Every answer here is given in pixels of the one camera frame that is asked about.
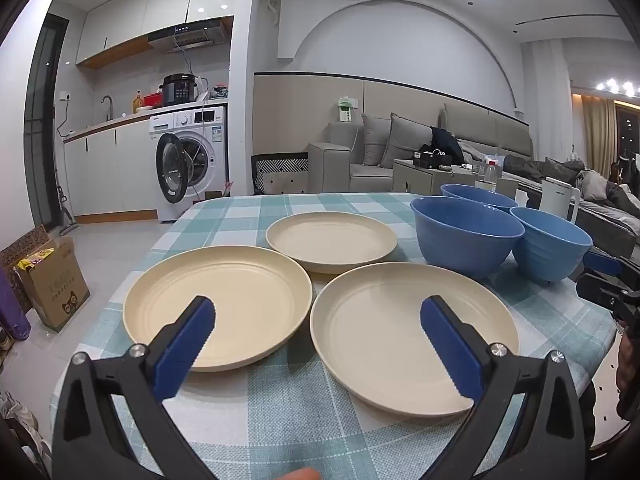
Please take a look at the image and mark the blue ribbed bowl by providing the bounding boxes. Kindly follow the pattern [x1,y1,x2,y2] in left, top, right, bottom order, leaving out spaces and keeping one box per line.
[410,196,526,281]
[510,207,594,285]
[440,183,521,214]

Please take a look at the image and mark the grey sofa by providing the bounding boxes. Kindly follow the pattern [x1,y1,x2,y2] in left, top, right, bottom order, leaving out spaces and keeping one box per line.
[307,102,640,248]

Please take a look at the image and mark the grey sofa pillow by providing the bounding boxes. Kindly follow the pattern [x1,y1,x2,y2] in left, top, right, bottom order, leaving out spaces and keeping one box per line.
[361,112,397,167]
[378,113,434,170]

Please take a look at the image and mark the grey side cabinet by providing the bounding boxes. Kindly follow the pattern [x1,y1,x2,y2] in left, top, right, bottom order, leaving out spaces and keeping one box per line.
[392,158,477,197]

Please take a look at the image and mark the beige curtain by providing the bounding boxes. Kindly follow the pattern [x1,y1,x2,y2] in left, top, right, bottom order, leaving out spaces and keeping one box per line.
[582,94,619,171]

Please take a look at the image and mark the cream round plate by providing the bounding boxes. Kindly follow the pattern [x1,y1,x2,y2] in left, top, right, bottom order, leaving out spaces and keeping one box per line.
[123,245,314,373]
[265,211,399,275]
[310,261,521,418]

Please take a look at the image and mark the printed cardboard box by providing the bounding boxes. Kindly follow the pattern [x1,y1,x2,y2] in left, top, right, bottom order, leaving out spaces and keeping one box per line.
[15,236,91,334]

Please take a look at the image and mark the teal white checked tablecloth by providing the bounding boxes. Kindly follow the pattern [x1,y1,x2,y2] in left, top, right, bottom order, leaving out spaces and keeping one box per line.
[50,192,618,480]

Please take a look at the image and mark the white wall box green pack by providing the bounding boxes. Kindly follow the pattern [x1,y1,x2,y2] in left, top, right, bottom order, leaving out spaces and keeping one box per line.
[337,96,359,124]

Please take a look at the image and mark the clear plastic bottle red cap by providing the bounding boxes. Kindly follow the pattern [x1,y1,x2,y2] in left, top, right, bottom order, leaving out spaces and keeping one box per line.
[484,159,504,193]

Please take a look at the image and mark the purple rolled mat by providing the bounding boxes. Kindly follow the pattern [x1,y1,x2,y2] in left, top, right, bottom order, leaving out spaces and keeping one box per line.
[0,265,32,339]

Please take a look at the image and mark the brown patterned cardboard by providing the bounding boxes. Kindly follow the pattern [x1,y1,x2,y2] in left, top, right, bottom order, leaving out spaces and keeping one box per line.
[0,225,49,281]

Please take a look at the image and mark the steel range hood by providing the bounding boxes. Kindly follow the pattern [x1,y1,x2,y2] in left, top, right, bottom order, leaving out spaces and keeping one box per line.
[147,16,234,54]

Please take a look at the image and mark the white upper kitchen cabinets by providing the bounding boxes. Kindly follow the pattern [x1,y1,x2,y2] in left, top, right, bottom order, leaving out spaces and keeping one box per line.
[75,0,246,67]

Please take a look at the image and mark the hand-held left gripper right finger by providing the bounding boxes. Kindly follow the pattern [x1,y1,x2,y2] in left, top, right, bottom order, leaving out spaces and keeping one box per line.
[420,295,596,480]

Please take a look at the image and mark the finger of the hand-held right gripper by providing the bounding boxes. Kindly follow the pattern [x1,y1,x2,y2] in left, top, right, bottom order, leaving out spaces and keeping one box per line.
[576,272,627,319]
[584,251,640,282]

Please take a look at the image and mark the white lower kitchen cabinets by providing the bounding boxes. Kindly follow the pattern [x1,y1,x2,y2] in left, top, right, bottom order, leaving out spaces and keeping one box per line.
[62,112,162,224]

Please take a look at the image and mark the dark glass door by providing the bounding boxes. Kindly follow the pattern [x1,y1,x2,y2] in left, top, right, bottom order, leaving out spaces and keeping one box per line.
[24,12,69,233]

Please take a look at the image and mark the floor mop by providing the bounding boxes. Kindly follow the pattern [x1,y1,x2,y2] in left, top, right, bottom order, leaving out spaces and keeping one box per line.
[54,157,79,234]

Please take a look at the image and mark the white sneakers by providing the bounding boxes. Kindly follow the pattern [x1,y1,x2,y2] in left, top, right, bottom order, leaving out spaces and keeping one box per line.
[0,389,40,433]

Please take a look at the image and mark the black box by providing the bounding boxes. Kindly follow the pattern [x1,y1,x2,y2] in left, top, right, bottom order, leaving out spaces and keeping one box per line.
[412,145,454,169]

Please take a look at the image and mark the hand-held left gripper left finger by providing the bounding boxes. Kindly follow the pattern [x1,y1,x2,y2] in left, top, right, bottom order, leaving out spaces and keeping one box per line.
[52,296,217,480]

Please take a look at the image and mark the white kitchen cabinets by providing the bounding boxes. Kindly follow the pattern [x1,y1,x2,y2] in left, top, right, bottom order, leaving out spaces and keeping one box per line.
[75,0,246,67]
[62,112,162,224]

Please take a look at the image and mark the white electric kettle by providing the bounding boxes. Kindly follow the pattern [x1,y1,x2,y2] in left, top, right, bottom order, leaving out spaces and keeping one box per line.
[539,177,581,224]

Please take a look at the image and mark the black jacket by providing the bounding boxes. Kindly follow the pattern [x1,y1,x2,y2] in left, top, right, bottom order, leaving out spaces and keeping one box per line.
[431,127,466,165]

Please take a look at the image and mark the black pressure cooker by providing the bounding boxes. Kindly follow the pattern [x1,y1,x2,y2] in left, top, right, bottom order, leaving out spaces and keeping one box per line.
[160,74,195,107]

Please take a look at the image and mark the white washing machine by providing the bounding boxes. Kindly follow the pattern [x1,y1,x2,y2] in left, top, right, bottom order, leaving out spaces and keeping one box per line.
[149,105,230,224]

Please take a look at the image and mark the brown shoes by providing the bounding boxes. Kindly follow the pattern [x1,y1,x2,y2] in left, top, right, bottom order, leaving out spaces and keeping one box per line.
[0,324,17,367]

